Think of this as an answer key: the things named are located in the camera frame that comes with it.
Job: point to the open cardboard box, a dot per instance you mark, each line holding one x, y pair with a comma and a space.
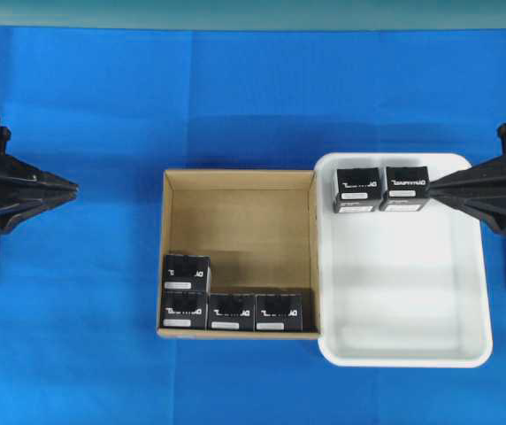
259, 228

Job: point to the black box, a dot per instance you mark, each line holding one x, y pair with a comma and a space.
186, 273
183, 309
284, 312
357, 190
405, 189
231, 312

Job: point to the blue table cloth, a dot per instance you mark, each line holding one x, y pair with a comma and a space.
111, 110

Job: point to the white plastic tray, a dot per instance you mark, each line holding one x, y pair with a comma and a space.
400, 289

